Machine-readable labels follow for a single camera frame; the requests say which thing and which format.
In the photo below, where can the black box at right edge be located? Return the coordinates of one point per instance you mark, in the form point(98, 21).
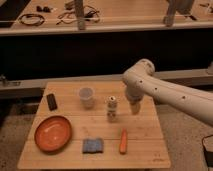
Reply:
point(208, 155)

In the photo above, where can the blue sponge cloth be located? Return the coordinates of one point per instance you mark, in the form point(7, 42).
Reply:
point(91, 146)

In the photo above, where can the grey metal post left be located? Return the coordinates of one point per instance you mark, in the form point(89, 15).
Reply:
point(79, 11)

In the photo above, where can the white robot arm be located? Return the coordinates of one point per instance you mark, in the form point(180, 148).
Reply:
point(139, 80)

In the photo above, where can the translucent plastic cup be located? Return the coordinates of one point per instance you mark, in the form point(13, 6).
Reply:
point(86, 97)

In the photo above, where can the black rectangular block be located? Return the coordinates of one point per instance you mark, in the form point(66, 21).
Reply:
point(51, 102)

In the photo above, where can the small white labelled bottle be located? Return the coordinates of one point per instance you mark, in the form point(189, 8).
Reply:
point(111, 108)

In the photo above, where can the grey metal post right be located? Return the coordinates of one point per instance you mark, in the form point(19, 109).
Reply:
point(182, 6)

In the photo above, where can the orange plastic bowl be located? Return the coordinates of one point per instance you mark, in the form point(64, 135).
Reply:
point(53, 133)

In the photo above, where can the beige rod end effector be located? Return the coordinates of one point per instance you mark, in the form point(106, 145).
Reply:
point(135, 107)

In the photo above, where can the wooden table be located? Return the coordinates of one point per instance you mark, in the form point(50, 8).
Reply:
point(146, 147)

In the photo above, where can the grey metal post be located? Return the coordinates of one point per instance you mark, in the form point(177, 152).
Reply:
point(79, 11)
point(182, 6)

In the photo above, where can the orange carrot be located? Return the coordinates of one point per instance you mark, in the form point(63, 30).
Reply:
point(123, 142)

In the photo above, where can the small black objects on bench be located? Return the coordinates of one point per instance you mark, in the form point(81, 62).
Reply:
point(43, 9)

